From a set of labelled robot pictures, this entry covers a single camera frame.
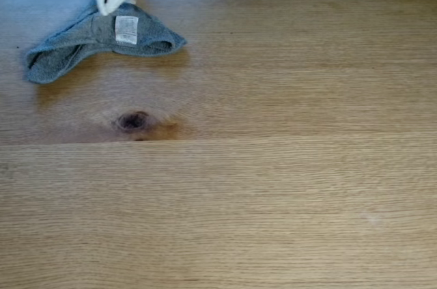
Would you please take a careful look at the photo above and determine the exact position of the grey-blue microfibre cloth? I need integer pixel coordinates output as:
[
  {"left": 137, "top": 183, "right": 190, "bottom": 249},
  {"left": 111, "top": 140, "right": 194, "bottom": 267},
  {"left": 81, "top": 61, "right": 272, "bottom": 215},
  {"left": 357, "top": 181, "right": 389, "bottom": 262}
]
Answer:
[{"left": 24, "top": 1, "right": 188, "bottom": 85}]

